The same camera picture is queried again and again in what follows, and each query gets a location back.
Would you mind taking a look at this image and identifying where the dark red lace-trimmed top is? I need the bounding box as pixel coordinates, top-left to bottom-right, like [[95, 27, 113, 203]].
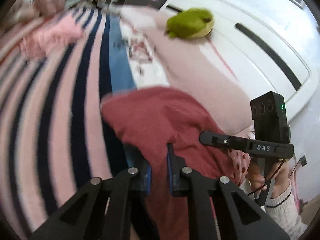
[[101, 87, 249, 239]]

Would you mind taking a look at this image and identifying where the white knit sleeve forearm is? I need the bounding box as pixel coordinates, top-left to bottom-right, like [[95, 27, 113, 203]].
[[265, 184, 308, 239]]

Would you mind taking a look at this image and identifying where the person's right hand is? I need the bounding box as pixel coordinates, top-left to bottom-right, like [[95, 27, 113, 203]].
[[247, 159, 290, 199]]

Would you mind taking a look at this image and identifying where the beige striped pillow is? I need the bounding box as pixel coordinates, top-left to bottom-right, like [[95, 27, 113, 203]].
[[120, 5, 254, 138]]

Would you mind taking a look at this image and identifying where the striped bed sheet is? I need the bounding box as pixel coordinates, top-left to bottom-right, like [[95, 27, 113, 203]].
[[1, 7, 137, 239]]

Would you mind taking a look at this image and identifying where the white bed headboard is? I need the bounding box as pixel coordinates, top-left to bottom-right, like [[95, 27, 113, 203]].
[[160, 0, 319, 201]]

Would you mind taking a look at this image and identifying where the green plush toy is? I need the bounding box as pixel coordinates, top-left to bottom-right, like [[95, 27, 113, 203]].
[[165, 8, 215, 40]]

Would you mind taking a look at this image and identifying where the pink garment on bed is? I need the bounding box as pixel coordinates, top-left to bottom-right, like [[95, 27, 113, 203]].
[[19, 15, 84, 59]]

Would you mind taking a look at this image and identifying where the mauve satin garment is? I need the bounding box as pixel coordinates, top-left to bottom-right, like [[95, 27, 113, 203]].
[[33, 0, 66, 17]]

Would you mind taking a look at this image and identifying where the beige rumpled duvet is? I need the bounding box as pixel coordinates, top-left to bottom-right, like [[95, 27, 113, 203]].
[[1, 0, 41, 32]]

